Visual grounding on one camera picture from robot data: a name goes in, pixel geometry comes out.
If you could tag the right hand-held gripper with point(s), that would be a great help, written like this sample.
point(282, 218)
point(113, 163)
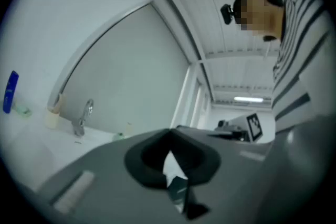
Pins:
point(254, 127)

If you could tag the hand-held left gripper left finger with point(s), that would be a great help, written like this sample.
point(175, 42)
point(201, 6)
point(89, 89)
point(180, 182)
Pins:
point(105, 178)

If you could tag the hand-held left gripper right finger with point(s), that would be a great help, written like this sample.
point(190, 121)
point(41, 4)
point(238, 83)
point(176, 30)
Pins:
point(236, 186)

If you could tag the green cup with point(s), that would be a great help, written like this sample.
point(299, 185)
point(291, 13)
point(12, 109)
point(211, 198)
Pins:
point(118, 137)

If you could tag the beige cup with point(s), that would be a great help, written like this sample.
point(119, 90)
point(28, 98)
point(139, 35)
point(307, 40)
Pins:
point(52, 119)

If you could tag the wooden toothbrush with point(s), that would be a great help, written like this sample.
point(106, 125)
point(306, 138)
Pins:
point(61, 102)

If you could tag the long ceiling light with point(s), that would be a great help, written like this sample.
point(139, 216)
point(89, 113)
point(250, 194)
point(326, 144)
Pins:
point(248, 99)

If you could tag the chrome faucet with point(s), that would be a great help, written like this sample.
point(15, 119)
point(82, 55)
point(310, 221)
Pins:
point(84, 115)

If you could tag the white sink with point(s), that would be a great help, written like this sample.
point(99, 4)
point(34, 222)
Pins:
point(39, 144)

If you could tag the person in striped shirt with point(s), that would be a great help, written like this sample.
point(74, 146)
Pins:
point(302, 47)

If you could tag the green soap bar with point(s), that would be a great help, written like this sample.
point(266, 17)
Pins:
point(23, 110)

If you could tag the large grey mirror panel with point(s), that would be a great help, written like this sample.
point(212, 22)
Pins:
point(131, 73)

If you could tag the person's head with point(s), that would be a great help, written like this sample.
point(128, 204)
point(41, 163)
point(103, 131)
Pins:
point(275, 21)

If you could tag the black head-mounted camera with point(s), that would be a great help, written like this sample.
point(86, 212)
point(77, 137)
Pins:
point(226, 14)

